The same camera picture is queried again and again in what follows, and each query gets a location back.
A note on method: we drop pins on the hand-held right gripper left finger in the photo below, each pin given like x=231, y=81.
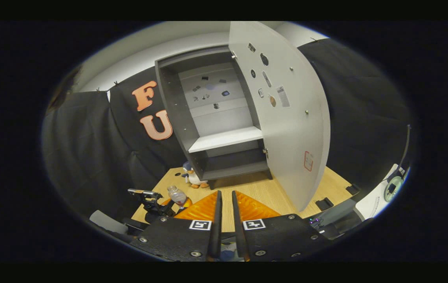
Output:
x=218, y=220

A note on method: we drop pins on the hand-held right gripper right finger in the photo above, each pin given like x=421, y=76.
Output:
x=236, y=220

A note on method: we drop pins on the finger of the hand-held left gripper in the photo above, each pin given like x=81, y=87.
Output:
x=165, y=201
x=187, y=203

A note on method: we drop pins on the clear bottle with red label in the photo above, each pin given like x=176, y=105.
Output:
x=176, y=195

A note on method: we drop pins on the grey cabinet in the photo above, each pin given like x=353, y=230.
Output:
x=176, y=118

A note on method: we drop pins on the white cabinet door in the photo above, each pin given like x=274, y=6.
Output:
x=294, y=149

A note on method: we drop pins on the penguin plush toy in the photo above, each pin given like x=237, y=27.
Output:
x=194, y=179

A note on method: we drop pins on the grey plastic object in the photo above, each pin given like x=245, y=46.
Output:
x=108, y=222

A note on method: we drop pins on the black backdrop cloth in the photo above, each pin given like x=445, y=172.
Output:
x=90, y=149

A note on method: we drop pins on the dark grey device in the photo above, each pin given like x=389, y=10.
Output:
x=337, y=218

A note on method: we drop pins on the white sheet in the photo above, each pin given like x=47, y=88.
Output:
x=371, y=202

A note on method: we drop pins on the round green rimmed device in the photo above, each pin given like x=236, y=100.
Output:
x=393, y=188

